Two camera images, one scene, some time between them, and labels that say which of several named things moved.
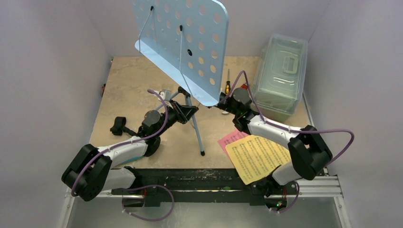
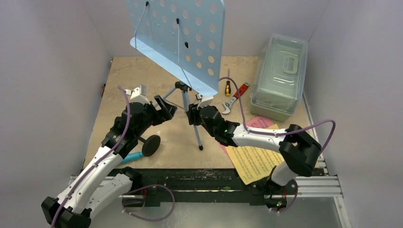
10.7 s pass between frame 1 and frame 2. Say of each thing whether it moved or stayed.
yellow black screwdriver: stayed
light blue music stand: stayed
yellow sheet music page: stayed
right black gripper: moved
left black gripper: moved
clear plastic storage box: stayed
